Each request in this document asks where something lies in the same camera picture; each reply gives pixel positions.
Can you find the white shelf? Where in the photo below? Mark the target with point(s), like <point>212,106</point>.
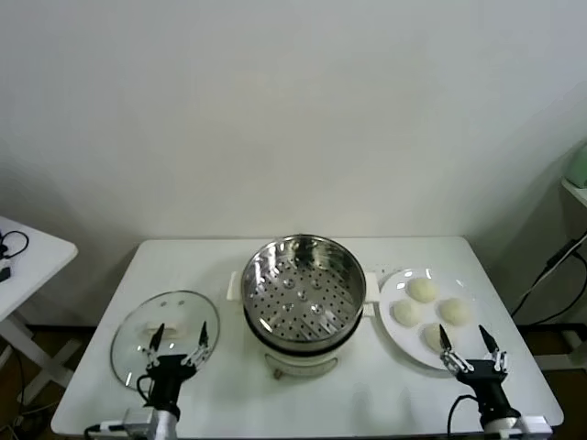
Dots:
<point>577,190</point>

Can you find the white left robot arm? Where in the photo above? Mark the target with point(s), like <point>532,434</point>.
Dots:
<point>167,424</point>

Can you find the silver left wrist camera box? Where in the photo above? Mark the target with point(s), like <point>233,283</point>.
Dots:
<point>137,421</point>

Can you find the white folding side table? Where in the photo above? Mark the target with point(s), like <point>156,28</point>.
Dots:
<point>41,256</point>

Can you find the pale green appliance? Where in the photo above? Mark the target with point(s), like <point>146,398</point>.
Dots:
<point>578,165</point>

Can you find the white electric cooker pot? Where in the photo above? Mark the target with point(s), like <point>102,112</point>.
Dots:
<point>298,364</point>

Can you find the white round plate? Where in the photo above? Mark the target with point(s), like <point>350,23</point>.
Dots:
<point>399,339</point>

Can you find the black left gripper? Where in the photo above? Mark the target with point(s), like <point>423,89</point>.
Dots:
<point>167,376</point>

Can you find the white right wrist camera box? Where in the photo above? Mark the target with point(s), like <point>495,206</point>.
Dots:
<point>532,424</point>

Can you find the glass pot lid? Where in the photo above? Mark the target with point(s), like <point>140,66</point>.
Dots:
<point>133,330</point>

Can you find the white steamed baozi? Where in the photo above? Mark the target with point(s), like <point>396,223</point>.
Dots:
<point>455,311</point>
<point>432,341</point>
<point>406,314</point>
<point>422,291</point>

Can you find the small black device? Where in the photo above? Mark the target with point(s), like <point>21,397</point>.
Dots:
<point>4,273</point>

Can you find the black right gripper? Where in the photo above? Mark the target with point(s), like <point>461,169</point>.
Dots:
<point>486,380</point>

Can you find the stainless steel steamer basket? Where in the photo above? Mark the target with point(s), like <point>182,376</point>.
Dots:
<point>275,298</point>

